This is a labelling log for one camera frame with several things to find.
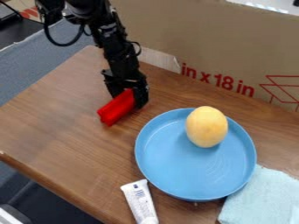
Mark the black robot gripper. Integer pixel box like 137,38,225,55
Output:
101,40,148,109

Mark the red plastic block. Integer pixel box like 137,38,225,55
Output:
97,89,136,126

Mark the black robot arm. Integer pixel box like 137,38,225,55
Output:
65,0,148,109

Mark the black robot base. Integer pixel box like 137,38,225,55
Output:
34,0,98,47

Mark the yellow lemon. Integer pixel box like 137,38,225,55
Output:
185,106,228,148

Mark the brown cardboard box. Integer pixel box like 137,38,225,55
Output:
109,0,299,113

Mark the blue round plate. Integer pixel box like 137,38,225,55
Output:
134,108,257,202

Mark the white cream tube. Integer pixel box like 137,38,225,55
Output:
120,179,158,224

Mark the light blue towel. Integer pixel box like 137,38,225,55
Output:
217,165,299,224

